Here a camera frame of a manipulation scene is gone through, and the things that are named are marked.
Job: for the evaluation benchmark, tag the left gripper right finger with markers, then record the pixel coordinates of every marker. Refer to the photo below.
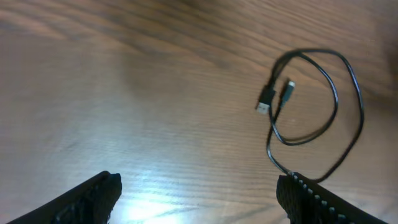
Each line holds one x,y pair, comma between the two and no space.
306,202

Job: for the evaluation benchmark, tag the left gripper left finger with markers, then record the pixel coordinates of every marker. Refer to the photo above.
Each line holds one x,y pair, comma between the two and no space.
91,202

